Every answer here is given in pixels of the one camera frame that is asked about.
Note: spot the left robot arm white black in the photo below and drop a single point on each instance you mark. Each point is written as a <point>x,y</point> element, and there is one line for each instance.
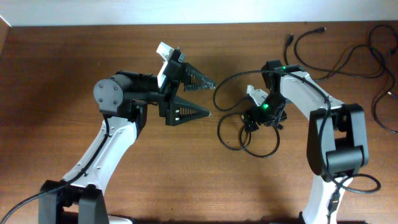
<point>123,100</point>

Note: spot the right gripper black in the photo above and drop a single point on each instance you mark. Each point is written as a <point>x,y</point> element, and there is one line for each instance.
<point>259,117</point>

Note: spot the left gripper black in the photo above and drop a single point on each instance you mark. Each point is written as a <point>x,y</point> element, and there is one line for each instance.
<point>171,105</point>

